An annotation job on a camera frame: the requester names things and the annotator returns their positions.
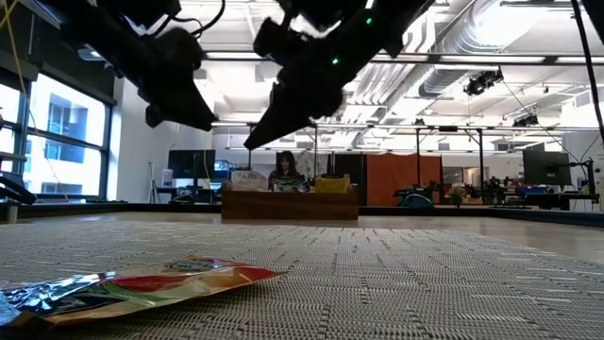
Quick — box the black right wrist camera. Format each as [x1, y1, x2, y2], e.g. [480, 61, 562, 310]
[277, 0, 367, 29]

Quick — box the black monitor on stand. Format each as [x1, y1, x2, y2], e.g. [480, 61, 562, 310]
[167, 149, 217, 180]

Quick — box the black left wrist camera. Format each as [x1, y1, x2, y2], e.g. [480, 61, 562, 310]
[155, 26, 207, 67]

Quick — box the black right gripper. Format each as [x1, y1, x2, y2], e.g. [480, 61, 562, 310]
[243, 17, 393, 151]

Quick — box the background office desk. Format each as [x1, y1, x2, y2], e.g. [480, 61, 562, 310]
[516, 191, 601, 213]

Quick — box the black monitor on arm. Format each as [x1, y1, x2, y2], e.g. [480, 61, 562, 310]
[522, 149, 572, 187]

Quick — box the person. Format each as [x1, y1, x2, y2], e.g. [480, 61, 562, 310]
[267, 149, 303, 180]

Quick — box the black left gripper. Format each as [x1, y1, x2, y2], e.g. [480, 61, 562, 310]
[134, 46, 218, 132]

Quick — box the yellow and red tea bag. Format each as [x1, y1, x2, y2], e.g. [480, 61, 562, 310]
[313, 173, 353, 194]
[0, 256, 284, 330]

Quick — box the large glass window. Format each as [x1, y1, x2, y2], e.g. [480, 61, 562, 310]
[0, 70, 117, 202]

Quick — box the blue office chair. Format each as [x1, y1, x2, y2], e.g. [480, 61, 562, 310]
[400, 193, 435, 209]

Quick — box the long ceiling light strip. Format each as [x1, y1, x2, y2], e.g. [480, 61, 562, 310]
[207, 49, 604, 67]

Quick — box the wooden three-compartment organizer box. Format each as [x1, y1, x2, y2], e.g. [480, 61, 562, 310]
[220, 188, 360, 222]

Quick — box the black ceiling-mounted camera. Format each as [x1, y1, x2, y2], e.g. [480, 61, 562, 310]
[463, 67, 505, 97]
[512, 111, 542, 128]

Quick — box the small potted office plant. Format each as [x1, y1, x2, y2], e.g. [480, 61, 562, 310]
[447, 185, 468, 208]

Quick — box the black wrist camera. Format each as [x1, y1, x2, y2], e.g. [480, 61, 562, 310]
[155, 26, 207, 67]
[277, 0, 367, 29]

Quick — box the orange room partition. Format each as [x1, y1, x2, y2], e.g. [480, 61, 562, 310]
[366, 153, 444, 207]

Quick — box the grey woven placemat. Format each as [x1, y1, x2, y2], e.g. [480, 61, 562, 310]
[0, 220, 604, 340]

